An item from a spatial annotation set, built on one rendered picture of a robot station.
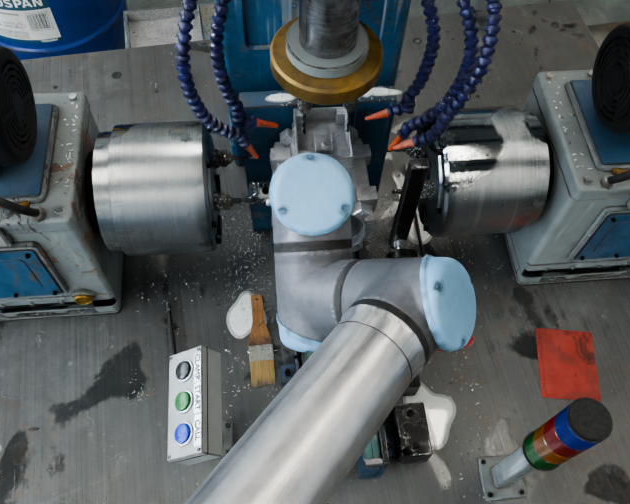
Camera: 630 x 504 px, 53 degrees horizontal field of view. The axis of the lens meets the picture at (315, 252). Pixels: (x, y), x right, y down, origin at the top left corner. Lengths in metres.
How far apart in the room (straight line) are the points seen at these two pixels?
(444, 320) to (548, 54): 1.45
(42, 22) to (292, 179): 2.03
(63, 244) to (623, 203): 1.01
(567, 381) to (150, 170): 0.92
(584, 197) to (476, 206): 0.19
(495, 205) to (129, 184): 0.65
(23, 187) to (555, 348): 1.07
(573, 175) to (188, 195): 0.68
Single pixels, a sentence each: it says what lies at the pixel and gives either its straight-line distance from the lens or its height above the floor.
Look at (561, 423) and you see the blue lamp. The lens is 0.96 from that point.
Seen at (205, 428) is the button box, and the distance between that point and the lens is 1.01.
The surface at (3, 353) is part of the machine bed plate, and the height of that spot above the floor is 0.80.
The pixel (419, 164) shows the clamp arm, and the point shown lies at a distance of 1.03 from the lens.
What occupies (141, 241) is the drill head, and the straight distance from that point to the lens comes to 1.19.
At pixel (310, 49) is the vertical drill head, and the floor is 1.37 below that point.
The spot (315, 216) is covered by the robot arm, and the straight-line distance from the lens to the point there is 0.68.
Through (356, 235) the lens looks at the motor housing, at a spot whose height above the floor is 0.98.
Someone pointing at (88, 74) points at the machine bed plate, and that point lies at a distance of 1.85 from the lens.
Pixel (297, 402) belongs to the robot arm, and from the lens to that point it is 0.52.
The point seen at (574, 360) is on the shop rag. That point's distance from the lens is 1.44.
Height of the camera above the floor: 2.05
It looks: 60 degrees down
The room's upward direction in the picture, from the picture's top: 4 degrees clockwise
